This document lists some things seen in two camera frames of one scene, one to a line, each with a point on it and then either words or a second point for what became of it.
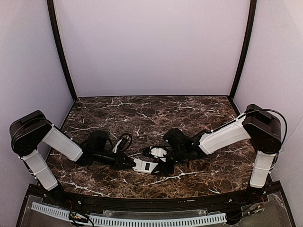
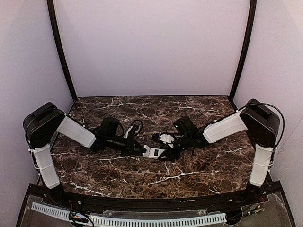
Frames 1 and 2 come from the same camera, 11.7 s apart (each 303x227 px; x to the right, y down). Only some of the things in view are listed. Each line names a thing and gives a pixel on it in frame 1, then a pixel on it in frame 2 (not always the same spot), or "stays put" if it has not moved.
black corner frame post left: (54, 23) stays put
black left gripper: (119, 160) -> (130, 144)
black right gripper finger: (159, 170) -> (167, 153)
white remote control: (144, 167) -> (153, 152)
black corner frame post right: (246, 47) stays put
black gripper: (159, 151) -> (164, 138)
